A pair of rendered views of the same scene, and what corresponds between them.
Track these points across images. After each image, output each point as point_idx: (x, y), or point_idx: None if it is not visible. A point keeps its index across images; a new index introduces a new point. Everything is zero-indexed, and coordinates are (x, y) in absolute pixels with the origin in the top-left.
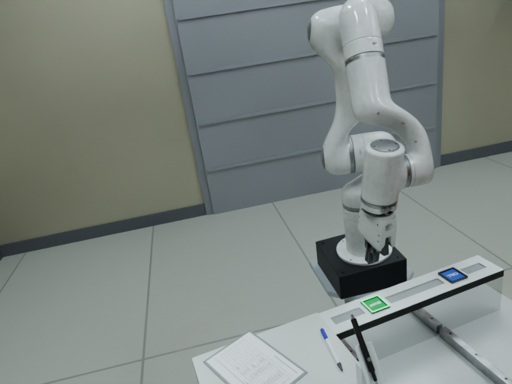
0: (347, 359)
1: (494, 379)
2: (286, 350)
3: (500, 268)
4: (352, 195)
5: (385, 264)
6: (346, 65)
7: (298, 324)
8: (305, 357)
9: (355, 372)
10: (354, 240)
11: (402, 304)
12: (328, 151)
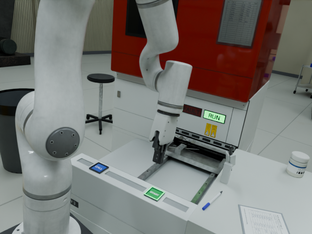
0: (211, 192)
1: (146, 176)
2: (236, 221)
3: (81, 153)
4: (69, 169)
5: (73, 215)
6: (167, 0)
7: (209, 225)
8: (230, 210)
9: (216, 187)
10: (68, 220)
11: (144, 183)
12: (82, 121)
